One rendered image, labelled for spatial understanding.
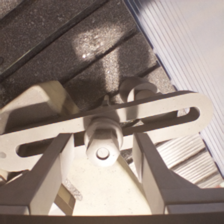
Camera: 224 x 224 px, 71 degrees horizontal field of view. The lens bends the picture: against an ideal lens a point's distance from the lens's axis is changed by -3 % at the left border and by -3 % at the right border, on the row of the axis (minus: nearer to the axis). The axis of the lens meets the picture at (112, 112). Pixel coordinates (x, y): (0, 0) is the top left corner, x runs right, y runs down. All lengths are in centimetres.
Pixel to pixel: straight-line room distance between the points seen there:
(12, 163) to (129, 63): 33
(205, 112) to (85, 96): 31
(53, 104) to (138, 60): 28
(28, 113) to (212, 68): 51
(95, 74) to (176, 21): 27
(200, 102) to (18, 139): 22
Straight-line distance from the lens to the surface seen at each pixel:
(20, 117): 24
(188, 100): 20
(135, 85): 30
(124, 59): 43
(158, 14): 53
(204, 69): 56
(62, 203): 30
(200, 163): 59
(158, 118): 22
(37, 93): 22
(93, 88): 44
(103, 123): 16
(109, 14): 45
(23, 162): 23
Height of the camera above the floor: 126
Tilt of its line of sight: 75 degrees down
